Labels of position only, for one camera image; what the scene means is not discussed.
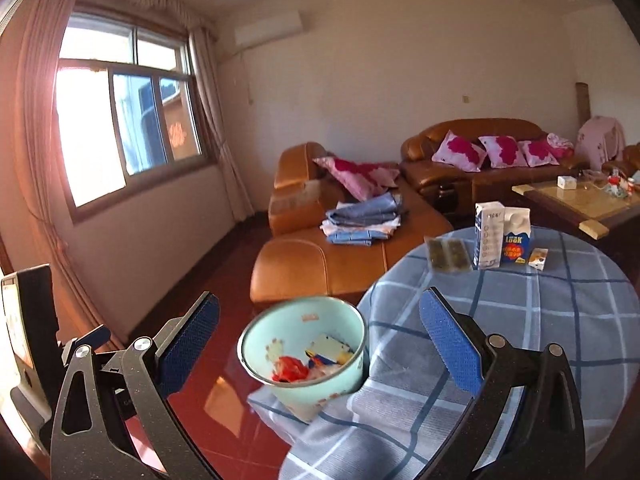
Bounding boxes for pink floral pillow on chaise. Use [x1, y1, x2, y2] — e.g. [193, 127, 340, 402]
[314, 156, 400, 202]

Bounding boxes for wooden coffee table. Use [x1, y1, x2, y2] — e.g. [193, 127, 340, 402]
[512, 181, 639, 259]

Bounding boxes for pink blanket on chair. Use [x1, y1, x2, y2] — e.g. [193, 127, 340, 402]
[575, 116, 626, 170]

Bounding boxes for white tall carton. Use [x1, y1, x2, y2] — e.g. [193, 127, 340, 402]
[473, 202, 506, 270]

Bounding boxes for light green enamel basin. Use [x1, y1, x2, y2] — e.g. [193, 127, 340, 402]
[236, 297, 368, 422]

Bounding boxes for white tissue box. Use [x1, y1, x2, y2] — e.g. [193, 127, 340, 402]
[556, 176, 577, 191]

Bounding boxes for yellow sponge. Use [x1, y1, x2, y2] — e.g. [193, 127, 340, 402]
[305, 334, 354, 365]

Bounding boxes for brown leather chaise sofa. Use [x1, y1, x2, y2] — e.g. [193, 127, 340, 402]
[250, 142, 452, 304]

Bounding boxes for pink floral pillow middle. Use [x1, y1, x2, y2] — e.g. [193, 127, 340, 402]
[478, 136, 527, 169]

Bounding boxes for pink floral pillow right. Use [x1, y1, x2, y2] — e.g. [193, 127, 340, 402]
[518, 140, 560, 168]

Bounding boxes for brown leather armchair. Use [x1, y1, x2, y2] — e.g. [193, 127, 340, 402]
[602, 143, 640, 182]

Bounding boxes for brown leather long sofa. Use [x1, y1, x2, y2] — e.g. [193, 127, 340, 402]
[400, 118, 588, 216]

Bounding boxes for folded blue clothes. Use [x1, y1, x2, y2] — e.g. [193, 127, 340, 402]
[320, 192, 404, 246]

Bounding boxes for window with frame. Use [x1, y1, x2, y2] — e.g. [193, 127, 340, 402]
[55, 12, 216, 222]

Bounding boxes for small snack wrapper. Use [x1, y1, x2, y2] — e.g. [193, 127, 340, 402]
[528, 248, 549, 271]

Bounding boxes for blue plaid tablecloth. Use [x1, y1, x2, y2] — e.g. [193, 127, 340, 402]
[248, 228, 639, 479]

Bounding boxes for white air conditioner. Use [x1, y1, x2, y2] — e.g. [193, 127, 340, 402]
[234, 11, 304, 50]

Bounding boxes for red plastic bag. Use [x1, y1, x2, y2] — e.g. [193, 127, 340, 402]
[271, 356, 310, 384]

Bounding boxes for blue Look milk carton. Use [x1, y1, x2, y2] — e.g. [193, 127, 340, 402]
[501, 207, 532, 264]

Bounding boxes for pink floral pillow left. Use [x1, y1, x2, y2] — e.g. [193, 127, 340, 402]
[432, 130, 487, 172]

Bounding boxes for clear printed plastic bag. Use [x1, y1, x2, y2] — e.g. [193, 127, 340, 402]
[306, 363, 343, 382]

